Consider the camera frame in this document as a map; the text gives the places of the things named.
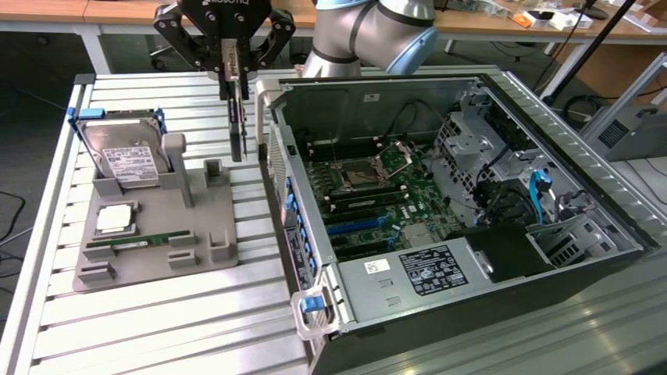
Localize steel socket cover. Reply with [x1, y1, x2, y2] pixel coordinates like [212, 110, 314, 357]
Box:
[372, 140, 417, 180]

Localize white orange box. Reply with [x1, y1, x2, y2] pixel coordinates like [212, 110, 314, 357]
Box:
[512, 9, 555, 29]

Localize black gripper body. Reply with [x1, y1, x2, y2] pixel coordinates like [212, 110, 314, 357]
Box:
[176, 0, 272, 39]

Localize silver power supply unit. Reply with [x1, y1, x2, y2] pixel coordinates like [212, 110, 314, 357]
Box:
[332, 237, 495, 326]

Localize dark green RAM stick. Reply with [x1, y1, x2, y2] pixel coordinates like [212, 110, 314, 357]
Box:
[328, 191, 408, 214]

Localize wooden desk white frame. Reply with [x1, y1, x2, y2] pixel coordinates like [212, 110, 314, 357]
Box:
[82, 0, 667, 79]
[0, 0, 88, 34]

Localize black silver PC case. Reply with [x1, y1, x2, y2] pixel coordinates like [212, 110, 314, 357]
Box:
[253, 72, 659, 375]

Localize silver CPU chip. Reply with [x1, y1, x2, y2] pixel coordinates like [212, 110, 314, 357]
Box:
[96, 205, 137, 234]

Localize silver chipset heatsink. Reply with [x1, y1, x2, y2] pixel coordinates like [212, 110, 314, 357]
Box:
[402, 224, 436, 247]

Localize blue expansion slot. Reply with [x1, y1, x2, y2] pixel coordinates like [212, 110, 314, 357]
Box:
[325, 218, 385, 237]

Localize thin black wire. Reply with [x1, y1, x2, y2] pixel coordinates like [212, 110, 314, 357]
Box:
[552, 190, 597, 220]

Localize thick black wire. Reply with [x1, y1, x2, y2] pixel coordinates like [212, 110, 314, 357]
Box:
[389, 99, 450, 138]

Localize black office chair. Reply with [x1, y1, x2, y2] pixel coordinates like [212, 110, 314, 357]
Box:
[149, 46, 181, 72]

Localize long black expansion slot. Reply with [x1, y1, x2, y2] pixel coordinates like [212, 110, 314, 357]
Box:
[330, 235, 393, 253]
[336, 244, 396, 262]
[321, 209, 389, 226]

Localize green motherboard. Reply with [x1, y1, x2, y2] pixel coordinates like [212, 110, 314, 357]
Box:
[298, 132, 469, 263]

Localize black power cable bundle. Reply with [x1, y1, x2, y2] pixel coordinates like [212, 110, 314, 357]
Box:
[472, 177, 539, 228]

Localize white device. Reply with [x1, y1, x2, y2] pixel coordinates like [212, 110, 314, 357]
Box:
[545, 13, 593, 32]

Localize grey parts rack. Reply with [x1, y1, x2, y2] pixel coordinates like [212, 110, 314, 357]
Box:
[72, 132, 240, 294]

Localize CPU socket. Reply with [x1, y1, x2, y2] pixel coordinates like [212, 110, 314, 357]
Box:
[336, 158, 384, 192]

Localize grey control cabinet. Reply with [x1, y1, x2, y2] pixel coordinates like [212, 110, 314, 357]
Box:
[593, 104, 667, 163]

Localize hard disk with blue caddy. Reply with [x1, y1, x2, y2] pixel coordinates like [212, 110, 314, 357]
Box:
[66, 105, 173, 191]

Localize green black graphics card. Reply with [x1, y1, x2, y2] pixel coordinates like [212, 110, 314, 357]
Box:
[217, 37, 252, 163]

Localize black plastic shroud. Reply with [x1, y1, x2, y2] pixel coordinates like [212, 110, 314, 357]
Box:
[445, 223, 557, 284]

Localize brown cardboard box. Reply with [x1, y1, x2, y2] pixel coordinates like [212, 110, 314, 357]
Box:
[637, 0, 667, 34]

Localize aluminium profile frame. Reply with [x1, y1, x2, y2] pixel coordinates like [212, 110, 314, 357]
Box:
[579, 52, 667, 138]

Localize white plastic parts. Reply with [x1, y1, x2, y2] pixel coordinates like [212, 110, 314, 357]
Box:
[446, 0, 515, 17]

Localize blue SATA wire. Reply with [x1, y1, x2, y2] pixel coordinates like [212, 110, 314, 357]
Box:
[529, 166, 555, 227]

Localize black monitor base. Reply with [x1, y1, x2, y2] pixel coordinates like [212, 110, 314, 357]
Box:
[571, 0, 609, 20]

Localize black stand pole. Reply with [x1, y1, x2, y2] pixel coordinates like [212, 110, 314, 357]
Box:
[540, 0, 640, 106]

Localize silver disk bay cage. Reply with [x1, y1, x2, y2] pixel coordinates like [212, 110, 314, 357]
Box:
[430, 109, 527, 196]

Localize perforated metal bracket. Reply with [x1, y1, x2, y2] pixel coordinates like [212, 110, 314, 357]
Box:
[525, 212, 643, 269]

